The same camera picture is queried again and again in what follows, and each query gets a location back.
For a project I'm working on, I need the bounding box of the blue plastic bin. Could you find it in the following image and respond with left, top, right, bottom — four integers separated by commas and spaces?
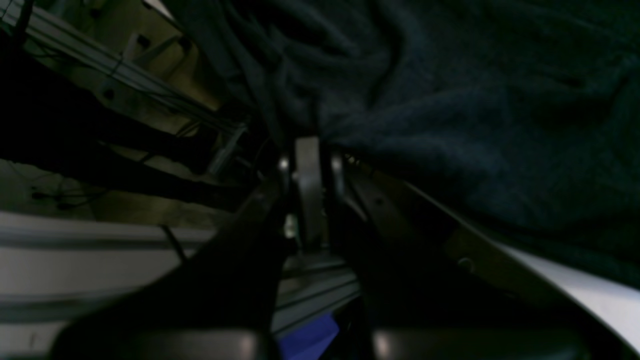
278, 313, 339, 360

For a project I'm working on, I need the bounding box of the black t-shirt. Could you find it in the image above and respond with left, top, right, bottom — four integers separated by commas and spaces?
164, 0, 640, 289

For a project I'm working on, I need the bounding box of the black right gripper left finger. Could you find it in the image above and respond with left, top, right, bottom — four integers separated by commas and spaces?
50, 137, 323, 360

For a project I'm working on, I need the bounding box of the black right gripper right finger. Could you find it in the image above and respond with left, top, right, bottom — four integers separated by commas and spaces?
325, 154, 639, 360

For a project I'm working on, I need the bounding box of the aluminium frame rail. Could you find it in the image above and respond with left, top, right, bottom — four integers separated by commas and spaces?
0, 212, 360, 340

